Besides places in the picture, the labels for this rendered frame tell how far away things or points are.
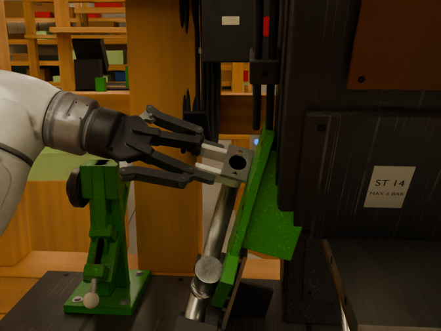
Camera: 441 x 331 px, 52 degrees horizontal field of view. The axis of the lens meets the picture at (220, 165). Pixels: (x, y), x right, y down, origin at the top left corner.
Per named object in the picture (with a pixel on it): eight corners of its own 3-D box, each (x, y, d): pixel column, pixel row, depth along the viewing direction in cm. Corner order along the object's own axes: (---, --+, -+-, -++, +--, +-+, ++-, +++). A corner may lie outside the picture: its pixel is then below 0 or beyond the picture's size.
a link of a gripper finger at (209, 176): (184, 165, 67) (177, 181, 66) (216, 175, 67) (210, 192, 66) (183, 169, 69) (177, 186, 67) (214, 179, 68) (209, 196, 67)
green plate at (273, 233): (279, 298, 61) (330, 151, 55) (220, 281, 61) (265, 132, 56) (276, 260, 72) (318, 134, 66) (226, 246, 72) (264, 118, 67)
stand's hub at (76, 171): (79, 213, 82) (76, 173, 81) (63, 213, 83) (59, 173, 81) (94, 199, 90) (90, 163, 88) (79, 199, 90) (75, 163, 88)
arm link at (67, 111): (64, 77, 68) (102, 88, 68) (73, 113, 75) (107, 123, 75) (37, 125, 63) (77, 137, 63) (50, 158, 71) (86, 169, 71)
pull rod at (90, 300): (96, 312, 78) (94, 282, 77) (81, 311, 79) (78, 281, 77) (107, 295, 84) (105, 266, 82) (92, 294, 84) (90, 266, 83)
